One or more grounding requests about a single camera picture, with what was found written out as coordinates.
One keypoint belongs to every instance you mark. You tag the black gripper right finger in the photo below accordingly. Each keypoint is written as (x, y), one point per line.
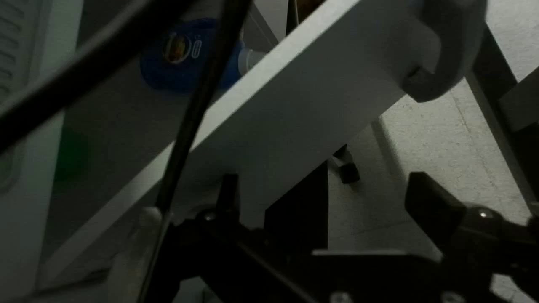
(476, 241)

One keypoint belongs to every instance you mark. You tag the white lower cabinet door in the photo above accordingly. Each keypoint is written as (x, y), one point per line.
(313, 92)

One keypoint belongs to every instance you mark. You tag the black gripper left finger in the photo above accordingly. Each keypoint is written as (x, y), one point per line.
(237, 263)

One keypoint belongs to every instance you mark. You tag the blue detergent bottle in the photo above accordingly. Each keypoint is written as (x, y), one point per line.
(176, 60)

